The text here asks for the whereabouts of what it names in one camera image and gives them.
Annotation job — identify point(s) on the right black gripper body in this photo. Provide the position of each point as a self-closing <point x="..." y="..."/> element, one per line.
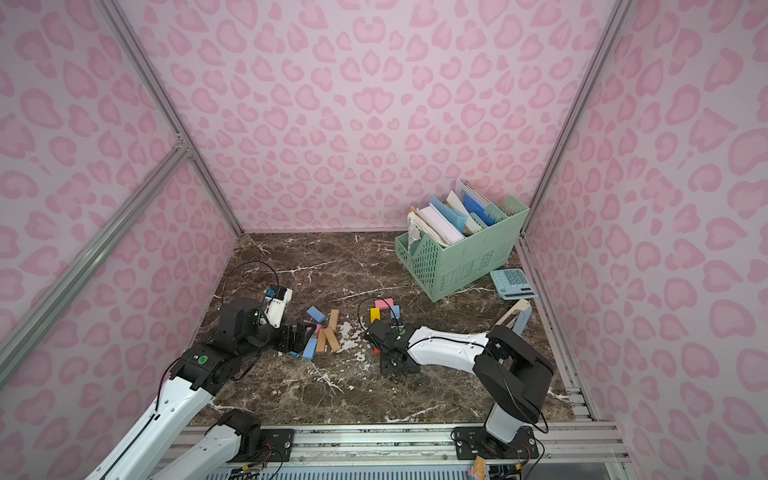
<point x="384" y="335"/>

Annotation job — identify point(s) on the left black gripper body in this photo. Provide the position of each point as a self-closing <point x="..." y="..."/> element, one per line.
<point x="288" y="339"/>

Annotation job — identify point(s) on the wooden block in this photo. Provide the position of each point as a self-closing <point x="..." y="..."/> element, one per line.
<point x="333" y="320"/>
<point x="321" y="341"/>

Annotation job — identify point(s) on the wooden block diagonal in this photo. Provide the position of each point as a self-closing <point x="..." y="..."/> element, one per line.
<point x="332" y="340"/>

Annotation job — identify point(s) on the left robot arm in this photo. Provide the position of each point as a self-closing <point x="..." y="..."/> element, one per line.
<point x="246" y="329"/>

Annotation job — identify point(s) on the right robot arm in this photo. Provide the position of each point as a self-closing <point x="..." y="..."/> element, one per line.
<point x="514" y="373"/>

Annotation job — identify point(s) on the green plastic file basket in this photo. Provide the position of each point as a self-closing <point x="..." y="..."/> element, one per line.
<point x="442" y="271"/>

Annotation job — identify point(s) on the white papers stack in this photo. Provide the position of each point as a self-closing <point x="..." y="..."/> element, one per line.
<point x="429" y="222"/>

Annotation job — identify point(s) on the grey calculator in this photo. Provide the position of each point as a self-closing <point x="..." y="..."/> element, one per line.
<point x="512" y="284"/>

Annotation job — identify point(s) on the blue folder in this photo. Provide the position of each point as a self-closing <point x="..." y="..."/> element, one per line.
<point x="474" y="205"/>

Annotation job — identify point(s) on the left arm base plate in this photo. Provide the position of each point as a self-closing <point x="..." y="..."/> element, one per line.
<point x="270" y="445"/>

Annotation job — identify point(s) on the wooden box at right wall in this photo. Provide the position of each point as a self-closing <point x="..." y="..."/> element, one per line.
<point x="517" y="317"/>

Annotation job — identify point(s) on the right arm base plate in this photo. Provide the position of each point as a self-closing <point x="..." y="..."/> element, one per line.
<point x="472" y="442"/>

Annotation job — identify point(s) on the front aluminium rail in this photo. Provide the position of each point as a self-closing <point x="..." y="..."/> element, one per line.
<point x="570" y="450"/>

